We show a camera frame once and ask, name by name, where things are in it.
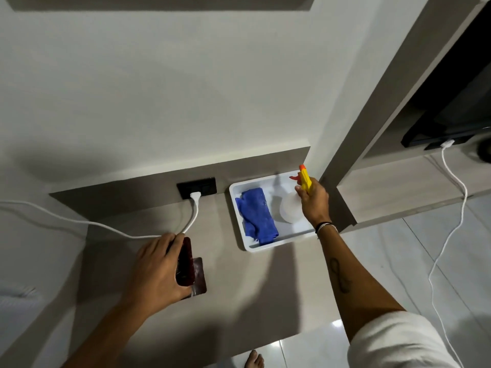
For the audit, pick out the person's right hand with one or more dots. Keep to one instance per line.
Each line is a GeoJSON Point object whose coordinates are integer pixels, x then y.
{"type": "Point", "coordinates": [315, 205]}

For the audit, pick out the person's left hand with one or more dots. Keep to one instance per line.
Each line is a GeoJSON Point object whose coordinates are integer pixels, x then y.
{"type": "Point", "coordinates": [153, 274]}

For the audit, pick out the person's right thumb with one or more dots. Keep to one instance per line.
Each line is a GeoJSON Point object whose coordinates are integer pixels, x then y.
{"type": "Point", "coordinates": [300, 192]}

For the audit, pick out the person's left thumb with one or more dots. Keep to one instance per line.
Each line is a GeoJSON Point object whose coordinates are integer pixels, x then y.
{"type": "Point", "coordinates": [179, 247]}

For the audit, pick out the dark red phone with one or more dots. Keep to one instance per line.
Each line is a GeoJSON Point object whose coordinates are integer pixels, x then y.
{"type": "Point", "coordinates": [187, 264]}

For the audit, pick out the white spray bottle yellow trigger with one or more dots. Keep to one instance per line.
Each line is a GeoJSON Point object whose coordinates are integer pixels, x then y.
{"type": "Point", "coordinates": [290, 208]}

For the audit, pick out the person's right forearm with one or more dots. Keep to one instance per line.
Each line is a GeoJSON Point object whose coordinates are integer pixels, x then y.
{"type": "Point", "coordinates": [355, 281]}

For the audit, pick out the person's left forearm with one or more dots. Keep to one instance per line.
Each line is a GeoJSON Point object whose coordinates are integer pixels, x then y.
{"type": "Point", "coordinates": [107, 337]}

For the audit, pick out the brown glossy card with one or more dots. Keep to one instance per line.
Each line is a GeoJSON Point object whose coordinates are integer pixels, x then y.
{"type": "Point", "coordinates": [199, 277]}

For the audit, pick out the black and white wristband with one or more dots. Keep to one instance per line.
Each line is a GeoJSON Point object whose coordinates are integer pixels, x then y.
{"type": "Point", "coordinates": [326, 226]}

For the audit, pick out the blue cleaning cloth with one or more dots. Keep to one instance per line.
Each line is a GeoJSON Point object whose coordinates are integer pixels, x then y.
{"type": "Point", "coordinates": [259, 214]}

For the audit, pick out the white plastic tray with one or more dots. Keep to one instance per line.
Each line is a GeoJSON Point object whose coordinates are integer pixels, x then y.
{"type": "Point", "coordinates": [268, 241]}

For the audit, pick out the grey wooden television cabinet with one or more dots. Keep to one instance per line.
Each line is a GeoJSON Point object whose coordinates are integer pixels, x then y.
{"type": "Point", "coordinates": [391, 187]}

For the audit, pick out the person's foot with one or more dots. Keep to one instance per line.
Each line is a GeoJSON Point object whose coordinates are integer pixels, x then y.
{"type": "Point", "coordinates": [254, 360]}

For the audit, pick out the white shirt sleeve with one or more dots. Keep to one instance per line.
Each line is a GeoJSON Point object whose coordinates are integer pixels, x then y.
{"type": "Point", "coordinates": [399, 343]}

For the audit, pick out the black television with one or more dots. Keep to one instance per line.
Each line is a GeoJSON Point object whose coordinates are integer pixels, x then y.
{"type": "Point", "coordinates": [456, 88]}

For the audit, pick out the black wall socket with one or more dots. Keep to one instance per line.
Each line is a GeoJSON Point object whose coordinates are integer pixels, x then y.
{"type": "Point", "coordinates": [205, 185]}

